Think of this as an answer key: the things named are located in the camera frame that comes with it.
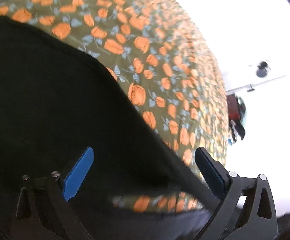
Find black pants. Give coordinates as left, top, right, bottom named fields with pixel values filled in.
left=0, top=16, right=212, bottom=239

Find dark wooden cabinet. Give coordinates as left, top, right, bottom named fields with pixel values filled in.
left=227, top=94, right=241, bottom=120

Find black wall-mounted fixture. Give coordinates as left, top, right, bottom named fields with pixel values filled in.
left=256, top=61, right=270, bottom=78

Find green orange floral bedspread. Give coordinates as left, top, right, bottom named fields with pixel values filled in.
left=0, top=0, right=229, bottom=212

